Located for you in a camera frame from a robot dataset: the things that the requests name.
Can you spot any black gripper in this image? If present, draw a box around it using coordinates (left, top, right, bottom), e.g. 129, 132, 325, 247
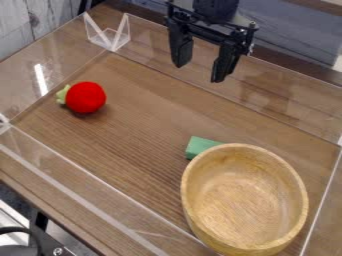
166, 1, 260, 83

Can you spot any black metal table leg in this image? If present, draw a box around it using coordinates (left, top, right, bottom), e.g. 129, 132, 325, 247
30, 210, 77, 256

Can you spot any black cable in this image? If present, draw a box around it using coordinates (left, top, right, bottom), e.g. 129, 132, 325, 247
0, 226, 34, 237

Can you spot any red plush strawberry toy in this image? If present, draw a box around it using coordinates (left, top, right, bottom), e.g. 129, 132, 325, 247
57, 81, 107, 114

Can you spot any green foam block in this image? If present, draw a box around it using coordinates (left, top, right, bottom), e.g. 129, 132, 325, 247
186, 136, 222, 160

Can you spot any wooden oval bowl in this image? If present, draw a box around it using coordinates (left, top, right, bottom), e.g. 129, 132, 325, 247
181, 143, 309, 256

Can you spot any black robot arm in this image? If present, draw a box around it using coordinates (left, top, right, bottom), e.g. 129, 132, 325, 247
166, 0, 260, 83

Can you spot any clear acrylic tray wall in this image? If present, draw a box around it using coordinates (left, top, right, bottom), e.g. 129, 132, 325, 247
0, 5, 342, 256

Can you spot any clear acrylic corner bracket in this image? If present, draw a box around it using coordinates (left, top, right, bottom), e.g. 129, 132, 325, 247
83, 13, 131, 52

